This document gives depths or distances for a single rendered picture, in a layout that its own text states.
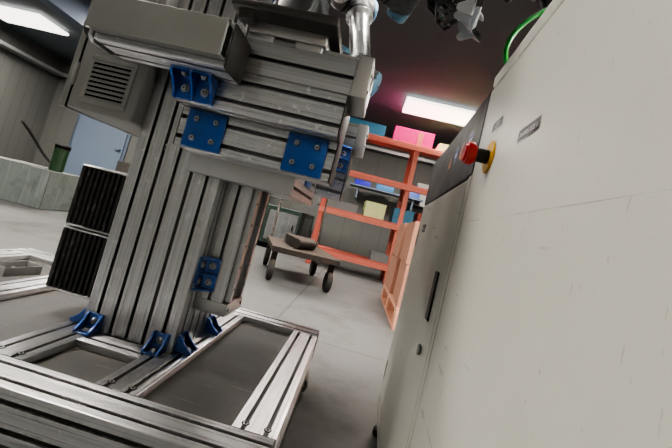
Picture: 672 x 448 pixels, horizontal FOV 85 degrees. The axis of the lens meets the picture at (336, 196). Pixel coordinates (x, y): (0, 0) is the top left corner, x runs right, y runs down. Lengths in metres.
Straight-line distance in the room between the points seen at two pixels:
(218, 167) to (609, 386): 0.84
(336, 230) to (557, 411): 7.51
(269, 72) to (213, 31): 0.14
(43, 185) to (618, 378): 5.06
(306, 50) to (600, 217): 0.67
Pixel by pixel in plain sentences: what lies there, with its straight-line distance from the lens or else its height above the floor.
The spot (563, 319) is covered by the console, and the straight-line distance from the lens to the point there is 0.31.
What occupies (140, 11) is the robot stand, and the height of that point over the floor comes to 0.93.
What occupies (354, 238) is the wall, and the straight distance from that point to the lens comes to 7.74.
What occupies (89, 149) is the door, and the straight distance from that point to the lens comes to 9.90.
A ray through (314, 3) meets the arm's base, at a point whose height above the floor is 1.09.
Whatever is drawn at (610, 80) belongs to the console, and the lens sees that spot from 0.35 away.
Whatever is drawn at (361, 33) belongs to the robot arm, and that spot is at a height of 1.40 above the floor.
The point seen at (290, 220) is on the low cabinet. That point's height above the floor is 0.52.
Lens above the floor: 0.64
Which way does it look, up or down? 4 degrees up
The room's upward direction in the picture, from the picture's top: 14 degrees clockwise
